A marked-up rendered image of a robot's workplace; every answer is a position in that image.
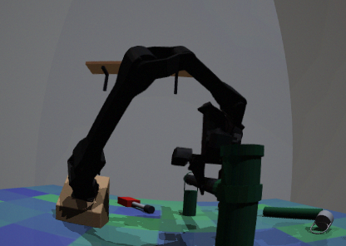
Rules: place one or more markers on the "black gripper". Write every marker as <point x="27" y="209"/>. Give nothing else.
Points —
<point x="181" y="156"/>

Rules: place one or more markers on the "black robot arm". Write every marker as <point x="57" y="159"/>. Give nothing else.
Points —
<point x="139" y="68"/>

